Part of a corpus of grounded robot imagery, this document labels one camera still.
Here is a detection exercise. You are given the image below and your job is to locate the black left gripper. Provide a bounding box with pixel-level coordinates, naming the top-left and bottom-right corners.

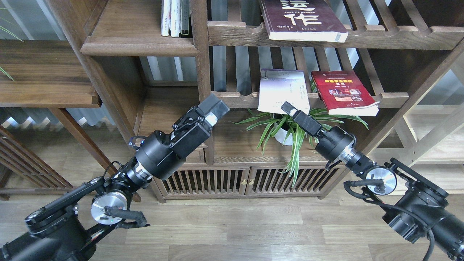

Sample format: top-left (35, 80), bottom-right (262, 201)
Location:
top-left (134, 94), bottom-right (230, 180)

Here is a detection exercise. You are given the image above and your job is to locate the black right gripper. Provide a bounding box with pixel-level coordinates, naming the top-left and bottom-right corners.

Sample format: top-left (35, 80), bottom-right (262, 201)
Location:
top-left (281, 102), bottom-right (356, 163)

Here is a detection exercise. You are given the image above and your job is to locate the white paperback book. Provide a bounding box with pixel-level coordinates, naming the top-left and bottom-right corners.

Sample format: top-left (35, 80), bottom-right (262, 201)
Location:
top-left (257, 69), bottom-right (310, 114)

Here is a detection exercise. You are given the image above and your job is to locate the red paperback book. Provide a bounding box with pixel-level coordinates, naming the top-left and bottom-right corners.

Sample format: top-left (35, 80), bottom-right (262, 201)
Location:
top-left (311, 70), bottom-right (378, 117)

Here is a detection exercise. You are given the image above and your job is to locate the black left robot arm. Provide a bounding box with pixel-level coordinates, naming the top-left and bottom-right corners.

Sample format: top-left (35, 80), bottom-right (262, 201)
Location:
top-left (1, 94), bottom-right (230, 261)

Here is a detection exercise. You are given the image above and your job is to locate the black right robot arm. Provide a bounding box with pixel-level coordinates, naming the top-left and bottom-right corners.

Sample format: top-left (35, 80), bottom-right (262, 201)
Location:
top-left (281, 102), bottom-right (464, 261)

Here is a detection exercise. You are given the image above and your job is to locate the dark wooden side shelf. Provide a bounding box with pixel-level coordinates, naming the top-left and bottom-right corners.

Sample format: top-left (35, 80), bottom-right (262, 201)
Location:
top-left (0, 40), bottom-right (117, 188)

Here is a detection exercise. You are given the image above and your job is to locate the green spider plant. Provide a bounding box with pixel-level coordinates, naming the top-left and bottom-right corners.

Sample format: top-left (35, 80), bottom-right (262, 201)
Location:
top-left (234, 80), bottom-right (369, 187)

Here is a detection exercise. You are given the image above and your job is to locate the white plant pot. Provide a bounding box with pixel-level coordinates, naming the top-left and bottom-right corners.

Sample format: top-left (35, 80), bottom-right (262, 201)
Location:
top-left (270, 113), bottom-right (306, 146)

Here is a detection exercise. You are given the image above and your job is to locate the dark wooden bookshelf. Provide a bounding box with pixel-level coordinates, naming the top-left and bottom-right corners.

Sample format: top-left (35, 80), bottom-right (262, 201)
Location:
top-left (45, 0), bottom-right (464, 203)

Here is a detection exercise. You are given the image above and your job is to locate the left slatted cabinet door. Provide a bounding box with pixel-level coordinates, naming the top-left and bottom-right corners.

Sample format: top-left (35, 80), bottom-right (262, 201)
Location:
top-left (153, 167), bottom-right (250, 199)

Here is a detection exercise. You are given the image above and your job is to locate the slatted cabinet door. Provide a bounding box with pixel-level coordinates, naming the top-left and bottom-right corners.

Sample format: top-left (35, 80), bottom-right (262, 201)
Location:
top-left (153, 167), bottom-right (250, 199)
top-left (241, 165), bottom-right (345, 199)

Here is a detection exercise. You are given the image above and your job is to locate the right slatted cabinet door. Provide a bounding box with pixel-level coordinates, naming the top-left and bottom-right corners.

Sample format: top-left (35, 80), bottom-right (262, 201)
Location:
top-left (241, 165), bottom-right (345, 199)

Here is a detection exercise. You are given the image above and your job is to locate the dark upright book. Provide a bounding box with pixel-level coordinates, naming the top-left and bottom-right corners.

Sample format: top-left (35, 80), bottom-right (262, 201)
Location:
top-left (179, 0), bottom-right (192, 38)

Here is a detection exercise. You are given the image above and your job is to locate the dark maroon book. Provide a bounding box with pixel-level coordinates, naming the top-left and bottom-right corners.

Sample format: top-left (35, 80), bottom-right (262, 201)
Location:
top-left (260, 0), bottom-right (349, 43)

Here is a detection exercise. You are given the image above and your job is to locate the white upright book middle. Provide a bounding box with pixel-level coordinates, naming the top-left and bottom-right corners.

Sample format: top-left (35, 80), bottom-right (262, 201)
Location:
top-left (169, 0), bottom-right (181, 38)

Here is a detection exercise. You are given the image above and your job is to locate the white upright book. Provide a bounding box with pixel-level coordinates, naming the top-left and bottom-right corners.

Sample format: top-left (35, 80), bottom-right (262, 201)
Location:
top-left (169, 0), bottom-right (181, 38)
top-left (161, 0), bottom-right (172, 37)

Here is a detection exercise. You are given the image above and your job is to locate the white upright book left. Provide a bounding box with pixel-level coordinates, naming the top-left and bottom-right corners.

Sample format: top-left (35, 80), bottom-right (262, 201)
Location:
top-left (161, 0), bottom-right (172, 37)

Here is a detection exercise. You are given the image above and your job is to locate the light wooden rack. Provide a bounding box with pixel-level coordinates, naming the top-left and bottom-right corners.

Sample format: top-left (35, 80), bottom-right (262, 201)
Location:
top-left (369, 56), bottom-right (464, 194)

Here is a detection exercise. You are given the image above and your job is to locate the dark slatted wooden panel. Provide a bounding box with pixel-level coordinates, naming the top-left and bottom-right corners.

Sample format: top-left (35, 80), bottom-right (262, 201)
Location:
top-left (0, 126), bottom-right (74, 200)

